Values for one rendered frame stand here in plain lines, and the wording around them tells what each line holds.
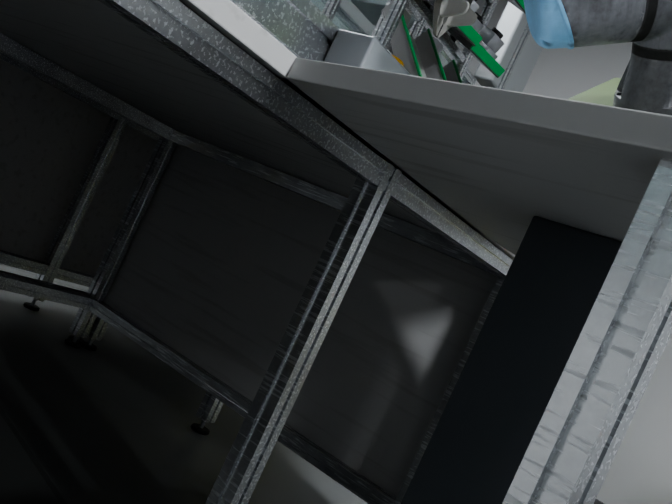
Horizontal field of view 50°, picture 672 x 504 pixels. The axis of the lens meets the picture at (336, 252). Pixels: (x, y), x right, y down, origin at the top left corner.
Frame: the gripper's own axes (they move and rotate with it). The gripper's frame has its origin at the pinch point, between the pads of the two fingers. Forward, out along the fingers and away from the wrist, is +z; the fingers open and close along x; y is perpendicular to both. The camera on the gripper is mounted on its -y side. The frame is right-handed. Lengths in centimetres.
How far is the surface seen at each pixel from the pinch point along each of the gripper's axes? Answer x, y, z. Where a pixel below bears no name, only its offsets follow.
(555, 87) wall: 328, -124, -117
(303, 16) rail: -25.9, -3.1, 13.0
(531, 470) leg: -41, 54, 50
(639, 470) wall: 299, 15, 72
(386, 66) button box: -13.9, 4.6, 13.0
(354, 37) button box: -19.2, 1.2, 11.8
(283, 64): -34.4, 5.6, 22.8
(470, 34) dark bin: 29.2, -11.5, -12.7
